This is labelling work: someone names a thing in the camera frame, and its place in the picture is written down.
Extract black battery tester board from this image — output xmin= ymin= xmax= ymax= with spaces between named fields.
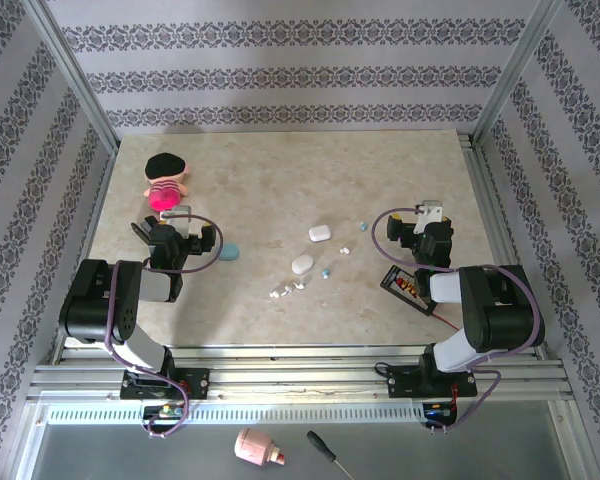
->
xmin=378 ymin=264 xmax=439 ymax=317

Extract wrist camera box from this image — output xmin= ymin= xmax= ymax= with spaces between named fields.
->
xmin=413 ymin=198 xmax=445 ymax=235
xmin=158 ymin=203 xmax=193 ymax=239

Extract aluminium side rail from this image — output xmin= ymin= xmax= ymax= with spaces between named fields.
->
xmin=457 ymin=130 xmax=549 ymax=361
xmin=49 ymin=142 xmax=120 ymax=364

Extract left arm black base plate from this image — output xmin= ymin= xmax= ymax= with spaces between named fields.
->
xmin=119 ymin=367 xmax=211 ymax=400

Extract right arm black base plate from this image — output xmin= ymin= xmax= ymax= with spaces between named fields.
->
xmin=385 ymin=363 xmax=479 ymax=400

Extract white slotted cable duct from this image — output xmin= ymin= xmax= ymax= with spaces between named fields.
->
xmin=44 ymin=403 xmax=427 ymax=425

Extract grey metal base plate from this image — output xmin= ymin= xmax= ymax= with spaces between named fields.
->
xmin=29 ymin=423 xmax=581 ymax=480

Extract pink toy bottle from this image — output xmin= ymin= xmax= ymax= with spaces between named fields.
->
xmin=233 ymin=427 xmax=287 ymax=467

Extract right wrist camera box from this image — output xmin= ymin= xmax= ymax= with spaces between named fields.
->
xmin=413 ymin=198 xmax=445 ymax=235

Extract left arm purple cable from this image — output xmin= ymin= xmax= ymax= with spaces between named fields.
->
xmin=102 ymin=213 xmax=225 ymax=440

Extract plush doll pink dress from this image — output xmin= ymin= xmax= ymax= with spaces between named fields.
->
xmin=143 ymin=152 xmax=192 ymax=214

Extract black handled screwdriver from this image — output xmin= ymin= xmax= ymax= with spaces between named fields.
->
xmin=305 ymin=429 xmax=354 ymax=480

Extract aluminium frame post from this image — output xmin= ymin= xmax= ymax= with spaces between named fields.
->
xmin=22 ymin=0 xmax=120 ymax=154
xmin=470 ymin=0 xmax=566 ymax=147

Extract aluminium front rail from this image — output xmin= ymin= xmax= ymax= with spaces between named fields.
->
xmin=27 ymin=344 xmax=576 ymax=404

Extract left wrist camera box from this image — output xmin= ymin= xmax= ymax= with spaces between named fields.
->
xmin=158 ymin=203 xmax=193 ymax=239

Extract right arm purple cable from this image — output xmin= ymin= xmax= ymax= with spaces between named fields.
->
xmin=370 ymin=204 xmax=546 ymax=436

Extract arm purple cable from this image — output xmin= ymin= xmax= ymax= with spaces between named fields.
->
xmin=370 ymin=204 xmax=546 ymax=436
xmin=102 ymin=213 xmax=225 ymax=440

